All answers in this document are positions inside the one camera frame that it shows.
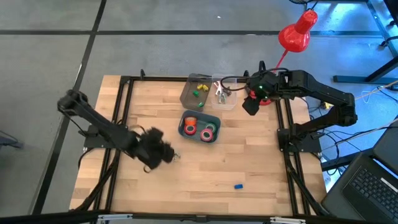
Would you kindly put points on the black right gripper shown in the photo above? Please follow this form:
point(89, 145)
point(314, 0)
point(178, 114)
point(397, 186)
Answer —
point(269, 85)

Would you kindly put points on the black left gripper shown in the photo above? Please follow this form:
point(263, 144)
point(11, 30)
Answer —
point(150, 147)

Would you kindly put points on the red tape roll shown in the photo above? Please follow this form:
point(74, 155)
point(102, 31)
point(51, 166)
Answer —
point(185, 129)

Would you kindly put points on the orange tape roll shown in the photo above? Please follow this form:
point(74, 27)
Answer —
point(186, 120)

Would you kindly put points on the pink tape roll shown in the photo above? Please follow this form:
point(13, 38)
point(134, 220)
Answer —
point(201, 134)

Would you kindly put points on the green tape roll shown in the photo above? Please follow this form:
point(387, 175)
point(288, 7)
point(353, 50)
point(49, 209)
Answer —
point(214, 125)

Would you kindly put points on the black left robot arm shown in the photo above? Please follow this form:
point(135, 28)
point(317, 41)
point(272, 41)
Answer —
point(102, 127)

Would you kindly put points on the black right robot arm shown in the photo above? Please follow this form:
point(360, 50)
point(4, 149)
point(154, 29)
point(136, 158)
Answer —
point(323, 91)

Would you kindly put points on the blue mini stapler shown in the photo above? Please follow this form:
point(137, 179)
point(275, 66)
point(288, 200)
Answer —
point(238, 187)

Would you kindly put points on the clear plastic bin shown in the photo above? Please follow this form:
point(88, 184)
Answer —
point(231, 104)

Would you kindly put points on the teal plastic bin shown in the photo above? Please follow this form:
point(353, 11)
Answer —
point(200, 118)

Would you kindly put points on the smoky grey transparent bin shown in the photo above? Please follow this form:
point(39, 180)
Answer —
point(188, 99)

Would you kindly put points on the black front crossbar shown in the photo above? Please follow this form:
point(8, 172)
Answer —
point(186, 217)

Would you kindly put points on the red desk lamp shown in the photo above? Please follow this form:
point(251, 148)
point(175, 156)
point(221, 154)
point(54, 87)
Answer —
point(293, 35)

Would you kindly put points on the black desk base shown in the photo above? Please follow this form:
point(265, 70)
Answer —
point(357, 79)

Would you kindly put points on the open black laptop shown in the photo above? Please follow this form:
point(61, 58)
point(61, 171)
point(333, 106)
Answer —
point(367, 189)

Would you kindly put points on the grey metal foot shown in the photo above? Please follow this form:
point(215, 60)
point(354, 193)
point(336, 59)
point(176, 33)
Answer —
point(9, 141)

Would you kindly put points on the black aluminium table frame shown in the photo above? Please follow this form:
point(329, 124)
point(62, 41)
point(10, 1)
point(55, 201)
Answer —
point(155, 78)

